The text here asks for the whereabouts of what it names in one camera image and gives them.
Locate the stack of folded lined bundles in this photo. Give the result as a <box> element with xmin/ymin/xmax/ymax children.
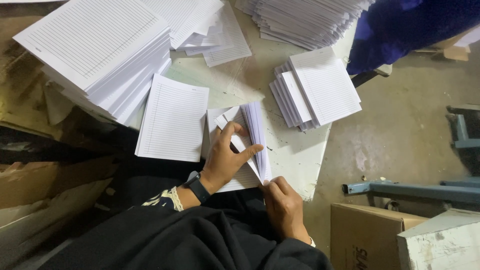
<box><xmin>269</xmin><ymin>46</ymin><xmax>363</xmax><ymax>132</ymax></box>

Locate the person's right hand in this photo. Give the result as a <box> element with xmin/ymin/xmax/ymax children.
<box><xmin>259</xmin><ymin>176</ymin><xmax>312</xmax><ymax>245</ymax></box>

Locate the black smartwatch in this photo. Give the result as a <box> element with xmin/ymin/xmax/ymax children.
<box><xmin>185</xmin><ymin>171</ymin><xmax>212</xmax><ymax>203</ymax></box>

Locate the loose heap of lined sheets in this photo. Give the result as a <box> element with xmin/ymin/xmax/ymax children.
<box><xmin>142</xmin><ymin>0</ymin><xmax>253</xmax><ymax>68</ymax></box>

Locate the person's left hand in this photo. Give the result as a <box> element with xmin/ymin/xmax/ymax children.
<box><xmin>200</xmin><ymin>121</ymin><xmax>264</xmax><ymax>194</ymax></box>

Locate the tall stack of lined sheets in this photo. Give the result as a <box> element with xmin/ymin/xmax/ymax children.
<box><xmin>12</xmin><ymin>0</ymin><xmax>173</xmax><ymax>127</ymax></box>

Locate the blue cloth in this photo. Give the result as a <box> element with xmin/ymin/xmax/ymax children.
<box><xmin>346</xmin><ymin>0</ymin><xmax>480</xmax><ymax>76</ymax></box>

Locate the fanned heap of lined sheets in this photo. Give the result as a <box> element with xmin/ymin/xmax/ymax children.
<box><xmin>235</xmin><ymin>0</ymin><xmax>376</xmax><ymax>51</ymax></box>

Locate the person's black clothing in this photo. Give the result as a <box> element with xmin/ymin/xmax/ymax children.
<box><xmin>37</xmin><ymin>165</ymin><xmax>334</xmax><ymax>270</ymax></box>

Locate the brown cardboard scraps heap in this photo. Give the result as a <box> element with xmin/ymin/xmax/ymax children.
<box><xmin>0</xmin><ymin>0</ymin><xmax>121</xmax><ymax>270</ymax></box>

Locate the white metal block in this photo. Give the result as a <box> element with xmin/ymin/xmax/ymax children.
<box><xmin>397</xmin><ymin>208</ymin><xmax>480</xmax><ymax>270</ymax></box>

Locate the brown cardboard box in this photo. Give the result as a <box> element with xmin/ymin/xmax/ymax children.
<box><xmin>330</xmin><ymin>203</ymin><xmax>430</xmax><ymax>270</ymax></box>

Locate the small lined paper pad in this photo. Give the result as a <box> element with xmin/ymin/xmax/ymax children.
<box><xmin>134</xmin><ymin>73</ymin><xmax>210</xmax><ymax>163</ymax></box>

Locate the blue metal machine frame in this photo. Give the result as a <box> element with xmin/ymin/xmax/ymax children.
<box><xmin>342</xmin><ymin>177</ymin><xmax>480</xmax><ymax>205</ymax></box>

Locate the lined paper bundle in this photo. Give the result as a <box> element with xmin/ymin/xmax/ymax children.
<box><xmin>206</xmin><ymin>101</ymin><xmax>273</xmax><ymax>193</ymax></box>

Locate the blue metal bracket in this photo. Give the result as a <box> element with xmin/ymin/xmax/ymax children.
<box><xmin>446</xmin><ymin>105</ymin><xmax>480</xmax><ymax>149</ymax></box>

